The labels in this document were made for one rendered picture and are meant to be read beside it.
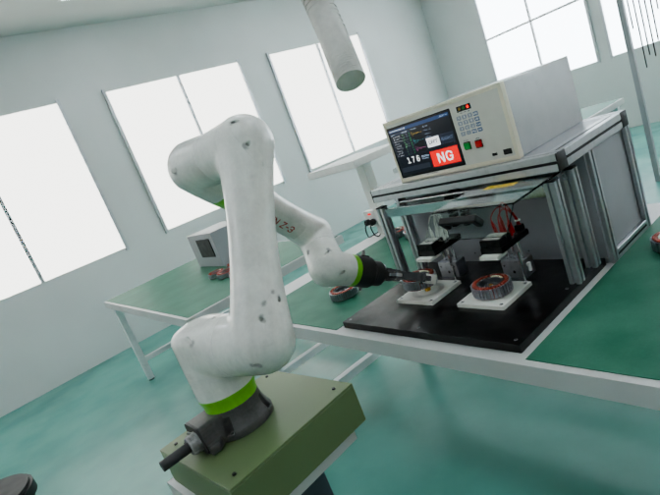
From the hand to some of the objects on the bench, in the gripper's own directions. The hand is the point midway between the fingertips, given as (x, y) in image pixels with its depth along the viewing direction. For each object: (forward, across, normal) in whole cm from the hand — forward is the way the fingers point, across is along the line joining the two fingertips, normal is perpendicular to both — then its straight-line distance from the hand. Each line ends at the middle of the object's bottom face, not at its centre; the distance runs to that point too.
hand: (417, 278), depth 154 cm
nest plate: (+6, 0, +4) cm, 7 cm away
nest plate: (+6, -24, +4) cm, 25 cm away
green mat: (+25, +53, -4) cm, 59 cm away
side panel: (+42, -43, -15) cm, 62 cm away
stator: (+4, +43, +8) cm, 44 cm away
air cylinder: (+18, +1, -3) cm, 18 cm away
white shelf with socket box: (+54, +81, -22) cm, 99 cm away
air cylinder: (+19, -24, -4) cm, 30 cm away
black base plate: (+8, -12, +5) cm, 15 cm away
